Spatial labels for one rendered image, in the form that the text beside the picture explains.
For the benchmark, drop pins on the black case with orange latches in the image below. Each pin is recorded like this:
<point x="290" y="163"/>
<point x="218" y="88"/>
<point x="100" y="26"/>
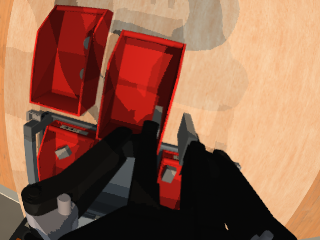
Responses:
<point x="23" y="232"/>

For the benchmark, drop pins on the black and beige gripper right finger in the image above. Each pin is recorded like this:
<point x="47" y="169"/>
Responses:
<point x="246" y="215"/>

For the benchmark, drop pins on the grey metal block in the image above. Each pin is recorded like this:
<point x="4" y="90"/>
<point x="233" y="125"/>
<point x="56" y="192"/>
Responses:
<point x="169" y="173"/>
<point x="63" y="152"/>

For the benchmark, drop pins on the grey metal shelf rack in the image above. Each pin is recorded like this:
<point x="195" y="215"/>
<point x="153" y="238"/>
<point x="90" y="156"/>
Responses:
<point x="113" y="196"/>

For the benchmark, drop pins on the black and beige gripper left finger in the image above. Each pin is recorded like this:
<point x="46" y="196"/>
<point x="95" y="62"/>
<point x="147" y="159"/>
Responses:
<point x="51" y="205"/>

